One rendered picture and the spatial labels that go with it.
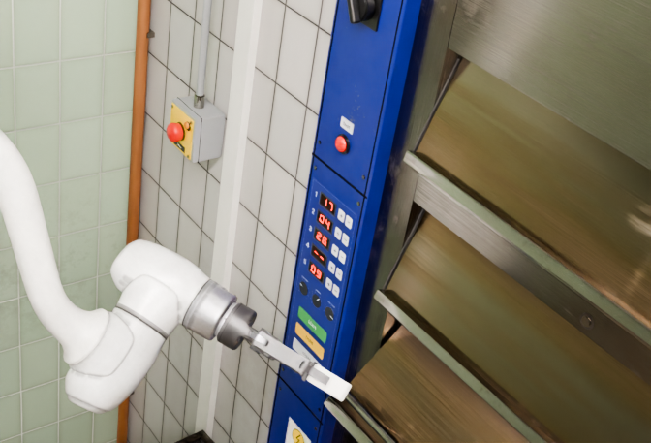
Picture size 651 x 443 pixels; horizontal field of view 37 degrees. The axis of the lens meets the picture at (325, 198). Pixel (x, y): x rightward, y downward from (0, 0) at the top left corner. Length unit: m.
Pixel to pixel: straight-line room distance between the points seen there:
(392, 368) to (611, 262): 0.54
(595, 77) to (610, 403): 0.44
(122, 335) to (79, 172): 0.79
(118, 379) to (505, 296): 0.62
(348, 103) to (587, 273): 0.51
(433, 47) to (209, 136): 0.67
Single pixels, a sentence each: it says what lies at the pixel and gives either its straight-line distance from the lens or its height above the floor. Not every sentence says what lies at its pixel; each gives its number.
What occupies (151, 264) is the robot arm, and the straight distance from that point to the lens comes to 1.65.
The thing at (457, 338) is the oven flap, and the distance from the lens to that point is 1.53.
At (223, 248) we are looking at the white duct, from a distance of 2.07.
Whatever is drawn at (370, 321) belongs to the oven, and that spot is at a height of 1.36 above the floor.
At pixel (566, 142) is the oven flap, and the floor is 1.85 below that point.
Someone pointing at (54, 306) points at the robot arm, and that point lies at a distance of 1.60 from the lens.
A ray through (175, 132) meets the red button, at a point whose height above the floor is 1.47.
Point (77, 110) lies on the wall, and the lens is 2.25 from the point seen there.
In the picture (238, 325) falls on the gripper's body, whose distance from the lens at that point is 1.63.
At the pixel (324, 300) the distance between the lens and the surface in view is 1.77.
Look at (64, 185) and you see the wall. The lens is 2.34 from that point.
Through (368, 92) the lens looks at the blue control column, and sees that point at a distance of 1.55.
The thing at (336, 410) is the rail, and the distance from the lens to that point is 1.70.
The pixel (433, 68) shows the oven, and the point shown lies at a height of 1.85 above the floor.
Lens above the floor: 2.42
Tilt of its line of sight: 31 degrees down
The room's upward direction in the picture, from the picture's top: 10 degrees clockwise
